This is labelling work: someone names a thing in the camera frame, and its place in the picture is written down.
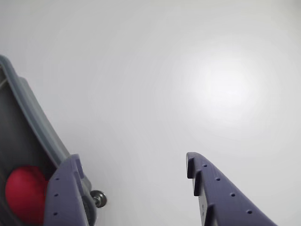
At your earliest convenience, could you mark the grey plastic container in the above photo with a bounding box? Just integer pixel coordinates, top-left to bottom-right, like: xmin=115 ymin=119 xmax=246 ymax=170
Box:
xmin=0 ymin=54 xmax=98 ymax=226

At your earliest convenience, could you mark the red ball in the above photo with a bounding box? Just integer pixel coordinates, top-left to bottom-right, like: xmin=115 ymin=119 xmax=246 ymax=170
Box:
xmin=5 ymin=165 xmax=49 ymax=226

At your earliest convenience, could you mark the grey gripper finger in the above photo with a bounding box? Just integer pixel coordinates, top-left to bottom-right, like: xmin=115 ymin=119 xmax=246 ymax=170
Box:
xmin=186 ymin=151 xmax=279 ymax=226
xmin=43 ymin=153 xmax=91 ymax=226

